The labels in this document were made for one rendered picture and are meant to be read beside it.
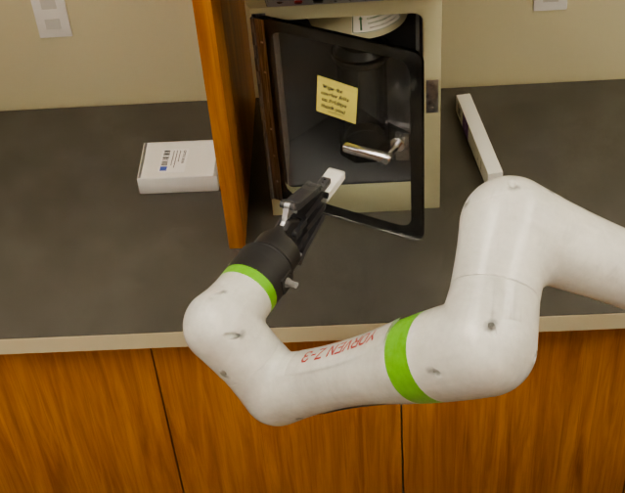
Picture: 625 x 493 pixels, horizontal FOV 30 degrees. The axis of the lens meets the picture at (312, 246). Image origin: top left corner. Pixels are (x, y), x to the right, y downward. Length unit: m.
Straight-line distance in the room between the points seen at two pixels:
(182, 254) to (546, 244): 0.94
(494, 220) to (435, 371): 0.19
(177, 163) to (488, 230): 1.06
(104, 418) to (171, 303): 0.31
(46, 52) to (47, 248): 0.52
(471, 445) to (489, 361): 1.01
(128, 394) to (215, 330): 0.63
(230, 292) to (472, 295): 0.43
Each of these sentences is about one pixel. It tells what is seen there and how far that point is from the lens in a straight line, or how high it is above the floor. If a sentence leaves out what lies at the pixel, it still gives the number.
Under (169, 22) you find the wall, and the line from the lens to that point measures 2.54.
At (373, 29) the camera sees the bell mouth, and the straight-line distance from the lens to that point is 2.05.
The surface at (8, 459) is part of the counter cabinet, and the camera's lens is 2.46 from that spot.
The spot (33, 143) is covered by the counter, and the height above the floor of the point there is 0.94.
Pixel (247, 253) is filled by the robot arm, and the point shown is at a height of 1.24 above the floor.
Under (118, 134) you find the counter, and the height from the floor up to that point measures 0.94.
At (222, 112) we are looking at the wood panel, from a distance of 2.01.
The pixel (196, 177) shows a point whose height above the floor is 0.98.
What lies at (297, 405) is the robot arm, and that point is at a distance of 1.65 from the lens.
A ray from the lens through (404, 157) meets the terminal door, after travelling 2.01.
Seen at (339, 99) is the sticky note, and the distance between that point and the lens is 2.00.
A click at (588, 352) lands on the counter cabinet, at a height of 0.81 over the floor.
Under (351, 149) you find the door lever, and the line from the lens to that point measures 1.98.
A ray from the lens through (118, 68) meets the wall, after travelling 2.62.
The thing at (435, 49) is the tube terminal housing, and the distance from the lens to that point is 2.05.
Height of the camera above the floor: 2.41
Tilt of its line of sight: 42 degrees down
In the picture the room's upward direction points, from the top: 5 degrees counter-clockwise
